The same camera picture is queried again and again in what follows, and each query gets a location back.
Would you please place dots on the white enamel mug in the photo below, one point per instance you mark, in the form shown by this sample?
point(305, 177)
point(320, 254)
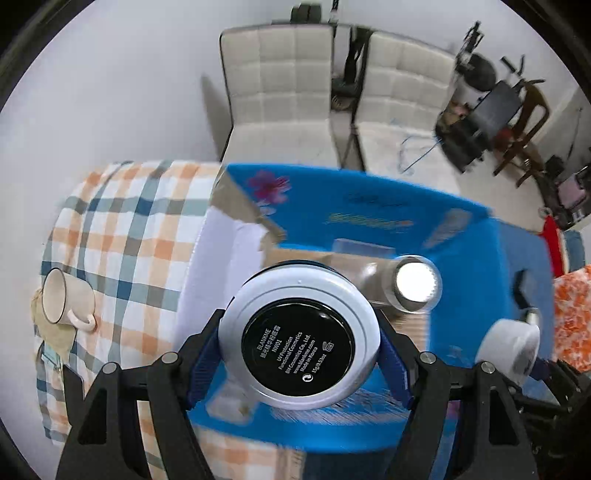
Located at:
point(69, 300)

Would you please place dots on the black exercise machine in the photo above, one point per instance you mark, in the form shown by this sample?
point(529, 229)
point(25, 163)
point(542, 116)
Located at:
point(478, 64)

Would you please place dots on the orange patterned cloth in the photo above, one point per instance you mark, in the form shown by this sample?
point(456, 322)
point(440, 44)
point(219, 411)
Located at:
point(572, 314)

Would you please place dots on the round white cosmetic compact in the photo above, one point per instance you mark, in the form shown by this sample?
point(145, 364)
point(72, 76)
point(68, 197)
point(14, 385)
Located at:
point(299, 341)

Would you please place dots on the white cylindrical jar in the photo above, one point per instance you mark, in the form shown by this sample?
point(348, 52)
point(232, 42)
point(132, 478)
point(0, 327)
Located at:
point(508, 348)

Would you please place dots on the blue cardboard box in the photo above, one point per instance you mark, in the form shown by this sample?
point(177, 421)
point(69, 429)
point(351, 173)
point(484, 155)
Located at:
point(369, 217)

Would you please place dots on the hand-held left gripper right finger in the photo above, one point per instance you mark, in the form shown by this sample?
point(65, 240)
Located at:
point(393, 367)

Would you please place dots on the brown wooden chair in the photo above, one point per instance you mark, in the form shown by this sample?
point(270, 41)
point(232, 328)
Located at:
point(531, 124)

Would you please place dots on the checked tablecloth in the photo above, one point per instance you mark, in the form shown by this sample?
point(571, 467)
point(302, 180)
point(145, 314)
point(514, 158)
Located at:
point(134, 221)

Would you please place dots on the black desk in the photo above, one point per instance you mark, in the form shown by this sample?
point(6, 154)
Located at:
point(480, 120)

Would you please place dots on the pink suitcase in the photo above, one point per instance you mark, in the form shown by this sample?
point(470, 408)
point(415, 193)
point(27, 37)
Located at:
point(572, 191)

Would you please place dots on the silver-capped bottle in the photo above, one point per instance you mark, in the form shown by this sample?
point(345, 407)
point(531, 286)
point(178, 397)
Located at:
point(413, 282)

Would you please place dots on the small white packet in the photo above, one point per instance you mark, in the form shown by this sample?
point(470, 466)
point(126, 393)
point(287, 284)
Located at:
point(228, 404)

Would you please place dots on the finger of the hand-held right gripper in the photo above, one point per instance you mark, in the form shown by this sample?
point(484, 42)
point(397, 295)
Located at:
point(525, 290)

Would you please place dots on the red cloth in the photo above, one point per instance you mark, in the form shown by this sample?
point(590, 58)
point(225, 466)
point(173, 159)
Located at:
point(551, 240)

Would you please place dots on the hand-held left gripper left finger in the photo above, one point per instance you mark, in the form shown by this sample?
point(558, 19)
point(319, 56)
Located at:
point(203, 367)

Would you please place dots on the beige woven coaster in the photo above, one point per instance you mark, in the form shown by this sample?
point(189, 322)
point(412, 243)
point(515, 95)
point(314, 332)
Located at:
point(53, 339)

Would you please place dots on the white padded chair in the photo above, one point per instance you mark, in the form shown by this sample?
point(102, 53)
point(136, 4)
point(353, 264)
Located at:
point(401, 106)
point(277, 92)

